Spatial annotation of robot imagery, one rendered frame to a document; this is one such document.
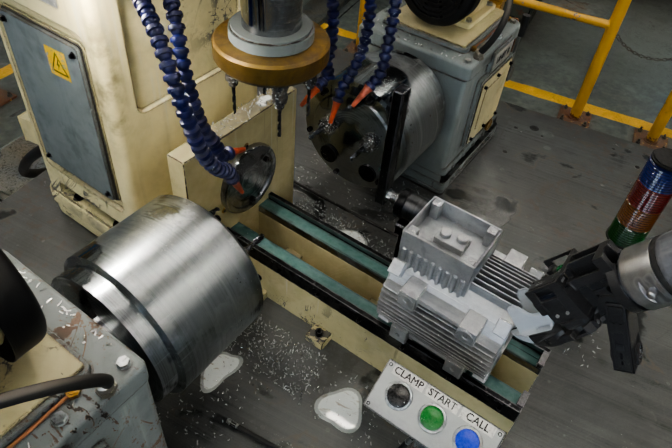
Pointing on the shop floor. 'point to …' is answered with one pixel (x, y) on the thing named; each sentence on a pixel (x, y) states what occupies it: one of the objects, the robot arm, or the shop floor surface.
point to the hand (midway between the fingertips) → (522, 332)
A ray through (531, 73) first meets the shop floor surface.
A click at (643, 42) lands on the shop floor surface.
